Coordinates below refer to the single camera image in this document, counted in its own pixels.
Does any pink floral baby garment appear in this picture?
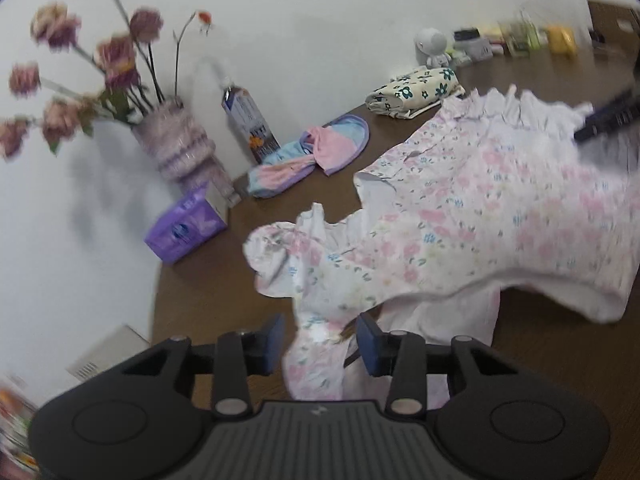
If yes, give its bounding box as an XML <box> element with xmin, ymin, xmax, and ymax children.
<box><xmin>243</xmin><ymin>88</ymin><xmax>639</xmax><ymax>401</ymax></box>

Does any brown cardboard box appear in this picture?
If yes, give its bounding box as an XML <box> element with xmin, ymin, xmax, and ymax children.
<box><xmin>587</xmin><ymin>0</ymin><xmax>639</xmax><ymax>58</ymax></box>

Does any yellow mug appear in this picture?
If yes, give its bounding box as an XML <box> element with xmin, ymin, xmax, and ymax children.
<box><xmin>547</xmin><ymin>25</ymin><xmax>578</xmax><ymax>58</ymax></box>

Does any purple tissue pack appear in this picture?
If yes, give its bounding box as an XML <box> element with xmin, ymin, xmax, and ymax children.
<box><xmin>144</xmin><ymin>184</ymin><xmax>228</xmax><ymax>264</ymax></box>

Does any black adapter on tin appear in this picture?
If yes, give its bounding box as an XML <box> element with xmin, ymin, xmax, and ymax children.
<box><xmin>454</xmin><ymin>27</ymin><xmax>480</xmax><ymax>42</ymax></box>

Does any purple knitted vase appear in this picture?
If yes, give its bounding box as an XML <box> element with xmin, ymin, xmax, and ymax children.
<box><xmin>132</xmin><ymin>100</ymin><xmax>241</xmax><ymax>207</ymax></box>

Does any white robot figurine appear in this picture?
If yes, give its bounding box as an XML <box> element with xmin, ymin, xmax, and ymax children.
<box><xmin>414</xmin><ymin>28</ymin><xmax>451</xmax><ymax>68</ymax></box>

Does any plastic drink bottle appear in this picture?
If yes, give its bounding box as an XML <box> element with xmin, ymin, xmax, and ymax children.
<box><xmin>221</xmin><ymin>77</ymin><xmax>280</xmax><ymax>164</ymax></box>

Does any floral cream fabric pouch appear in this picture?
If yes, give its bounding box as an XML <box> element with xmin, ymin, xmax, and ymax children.
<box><xmin>364</xmin><ymin>66</ymin><xmax>465</xmax><ymax>120</ymax></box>

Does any pink blue towel cap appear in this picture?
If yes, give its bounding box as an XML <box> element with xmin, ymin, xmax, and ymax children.
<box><xmin>246</xmin><ymin>114</ymin><xmax>370</xmax><ymax>198</ymax></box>

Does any dried rose bouquet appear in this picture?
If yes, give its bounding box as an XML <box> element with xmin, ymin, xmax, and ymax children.
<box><xmin>0</xmin><ymin>0</ymin><xmax>216</xmax><ymax>162</ymax></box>

